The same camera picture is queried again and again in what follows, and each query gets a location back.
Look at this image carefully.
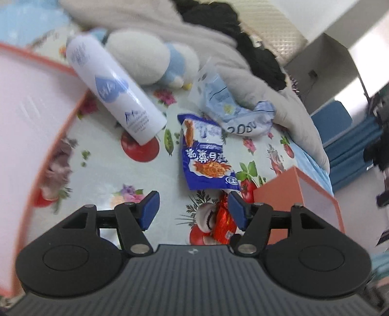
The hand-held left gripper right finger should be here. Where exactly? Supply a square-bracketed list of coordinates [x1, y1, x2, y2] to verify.
[228, 191, 343, 256]

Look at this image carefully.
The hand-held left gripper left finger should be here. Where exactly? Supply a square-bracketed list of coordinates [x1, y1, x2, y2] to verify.
[45, 190, 161, 256]

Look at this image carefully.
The shiny red candy packet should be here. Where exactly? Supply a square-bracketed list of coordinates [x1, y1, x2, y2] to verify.
[211, 190, 244, 245]

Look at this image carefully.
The pink cardboard box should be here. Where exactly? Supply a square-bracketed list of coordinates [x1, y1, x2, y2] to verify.
[253, 166, 346, 244]

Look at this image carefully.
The blue snack packet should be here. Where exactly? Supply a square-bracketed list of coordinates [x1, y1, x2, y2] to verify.
[177, 114, 241, 192]

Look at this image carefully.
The crumpled white blue plastic bag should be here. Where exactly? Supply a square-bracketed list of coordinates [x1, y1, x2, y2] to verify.
[221, 100, 276, 138]

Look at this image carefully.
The grey blanket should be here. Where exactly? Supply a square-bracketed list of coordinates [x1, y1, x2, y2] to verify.
[59, 0, 330, 180]

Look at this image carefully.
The clear plastic bag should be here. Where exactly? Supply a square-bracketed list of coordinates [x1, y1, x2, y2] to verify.
[188, 57, 253, 122]

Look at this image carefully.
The white spray bottle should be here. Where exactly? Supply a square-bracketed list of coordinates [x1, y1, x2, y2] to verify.
[66, 34, 168, 146]

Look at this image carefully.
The blue curtain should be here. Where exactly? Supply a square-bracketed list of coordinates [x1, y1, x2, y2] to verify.
[322, 115, 384, 192]

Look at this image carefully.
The blue chair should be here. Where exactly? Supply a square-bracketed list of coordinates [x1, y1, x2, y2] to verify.
[309, 101, 353, 147]

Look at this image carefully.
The black clothing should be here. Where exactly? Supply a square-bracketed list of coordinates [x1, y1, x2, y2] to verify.
[173, 0, 288, 92]

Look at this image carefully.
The hanging dark jacket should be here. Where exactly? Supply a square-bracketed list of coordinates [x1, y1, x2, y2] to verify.
[363, 91, 389, 207]

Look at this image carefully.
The pink cardboard box lid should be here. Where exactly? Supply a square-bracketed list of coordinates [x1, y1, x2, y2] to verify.
[0, 42, 95, 295]

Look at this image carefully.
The white and blue plush toy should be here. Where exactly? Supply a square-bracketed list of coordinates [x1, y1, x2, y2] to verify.
[91, 27, 200, 89]

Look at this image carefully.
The white cabinet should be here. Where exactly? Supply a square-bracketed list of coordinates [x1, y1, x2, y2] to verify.
[285, 0, 389, 116]

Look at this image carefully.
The cream quilted headboard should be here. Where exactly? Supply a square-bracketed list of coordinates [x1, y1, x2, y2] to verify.
[237, 0, 308, 66]

